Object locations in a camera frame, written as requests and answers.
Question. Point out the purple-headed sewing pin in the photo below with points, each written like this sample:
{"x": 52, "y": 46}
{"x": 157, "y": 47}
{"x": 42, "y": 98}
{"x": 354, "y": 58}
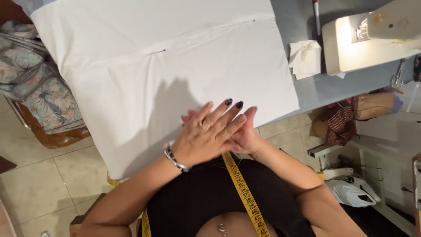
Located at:
{"x": 159, "y": 51}

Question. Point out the white and red pen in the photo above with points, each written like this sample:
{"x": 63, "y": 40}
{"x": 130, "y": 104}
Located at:
{"x": 316, "y": 18}

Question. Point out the large white fabric sheet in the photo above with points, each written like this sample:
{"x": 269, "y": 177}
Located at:
{"x": 171, "y": 65}

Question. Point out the red patterned fabric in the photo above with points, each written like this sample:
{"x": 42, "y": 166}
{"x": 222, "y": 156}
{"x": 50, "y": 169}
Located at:
{"x": 340, "y": 126}

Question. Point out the person's right hand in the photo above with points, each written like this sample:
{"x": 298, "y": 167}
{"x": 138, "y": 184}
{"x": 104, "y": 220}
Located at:
{"x": 245, "y": 138}

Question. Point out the white plastic bag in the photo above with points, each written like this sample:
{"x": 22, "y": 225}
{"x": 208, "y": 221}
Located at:
{"x": 350, "y": 192}

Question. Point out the white sewing machine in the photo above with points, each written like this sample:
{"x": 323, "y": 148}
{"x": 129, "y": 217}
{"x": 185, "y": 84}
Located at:
{"x": 361, "y": 42}

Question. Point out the small metal scissors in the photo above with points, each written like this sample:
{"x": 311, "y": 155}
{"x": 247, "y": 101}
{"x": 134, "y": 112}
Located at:
{"x": 397, "y": 79}

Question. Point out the yellow measuring tape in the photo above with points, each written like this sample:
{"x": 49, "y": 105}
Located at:
{"x": 243, "y": 194}

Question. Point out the folded white cloth pieces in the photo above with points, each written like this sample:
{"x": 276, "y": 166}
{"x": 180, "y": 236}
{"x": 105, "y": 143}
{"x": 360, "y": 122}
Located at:
{"x": 304, "y": 59}

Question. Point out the white shelf unit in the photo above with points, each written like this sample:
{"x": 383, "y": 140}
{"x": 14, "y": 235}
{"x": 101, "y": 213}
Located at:
{"x": 384, "y": 148}

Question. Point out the person's left hand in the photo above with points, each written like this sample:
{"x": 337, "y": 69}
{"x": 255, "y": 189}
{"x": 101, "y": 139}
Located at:
{"x": 200, "y": 141}

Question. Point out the heap of floral fabric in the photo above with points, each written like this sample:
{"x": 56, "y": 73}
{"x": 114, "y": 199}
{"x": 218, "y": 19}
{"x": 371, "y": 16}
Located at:
{"x": 36, "y": 75}

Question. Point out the brown paper bag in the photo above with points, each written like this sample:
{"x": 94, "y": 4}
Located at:
{"x": 373, "y": 106}

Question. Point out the wooden stool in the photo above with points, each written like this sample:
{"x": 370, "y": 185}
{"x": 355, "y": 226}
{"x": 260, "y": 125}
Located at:
{"x": 84, "y": 215}

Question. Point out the person's black top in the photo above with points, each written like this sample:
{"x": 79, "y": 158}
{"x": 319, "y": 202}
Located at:
{"x": 197, "y": 194}

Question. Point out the silver navel piercing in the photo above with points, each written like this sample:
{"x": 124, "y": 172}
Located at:
{"x": 222, "y": 228}

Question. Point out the pink-headed sewing pin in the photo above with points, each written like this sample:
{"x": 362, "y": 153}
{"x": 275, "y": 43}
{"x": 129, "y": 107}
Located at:
{"x": 250, "y": 21}

